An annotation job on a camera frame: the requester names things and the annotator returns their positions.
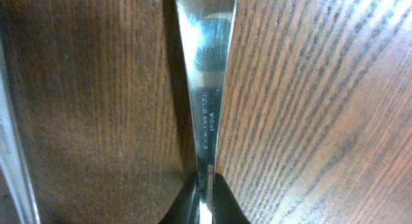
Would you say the silver tablespoon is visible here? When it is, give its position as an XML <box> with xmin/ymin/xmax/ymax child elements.
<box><xmin>175</xmin><ymin>0</ymin><xmax>237</xmax><ymax>223</ymax></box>
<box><xmin>1</xmin><ymin>50</ymin><xmax>41</xmax><ymax>224</ymax></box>

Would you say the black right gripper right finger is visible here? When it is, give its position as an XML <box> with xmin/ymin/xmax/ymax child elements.
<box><xmin>213</xmin><ymin>173</ymin><xmax>250</xmax><ymax>224</ymax></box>

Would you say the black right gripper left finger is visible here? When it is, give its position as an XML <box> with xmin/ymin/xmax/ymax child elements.
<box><xmin>159</xmin><ymin>173</ymin><xmax>199</xmax><ymax>224</ymax></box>

